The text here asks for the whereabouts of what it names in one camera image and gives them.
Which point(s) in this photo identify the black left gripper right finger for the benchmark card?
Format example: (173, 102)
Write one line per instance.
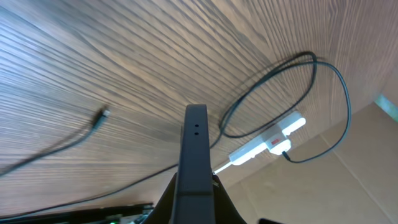
(225, 211)

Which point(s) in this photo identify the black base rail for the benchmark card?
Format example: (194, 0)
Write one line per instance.
(121, 214)

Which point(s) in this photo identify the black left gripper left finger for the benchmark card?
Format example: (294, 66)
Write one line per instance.
(162, 212)

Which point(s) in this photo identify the white charger plug adapter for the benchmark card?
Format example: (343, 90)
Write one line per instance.
(277, 146)

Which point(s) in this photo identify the brown cardboard wall panel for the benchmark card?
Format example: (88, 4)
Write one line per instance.
(335, 177)

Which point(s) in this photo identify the Samsung Galaxy smartphone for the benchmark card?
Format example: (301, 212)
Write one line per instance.
(193, 198)

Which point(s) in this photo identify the white power strip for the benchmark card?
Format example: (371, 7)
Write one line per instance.
(281, 130)

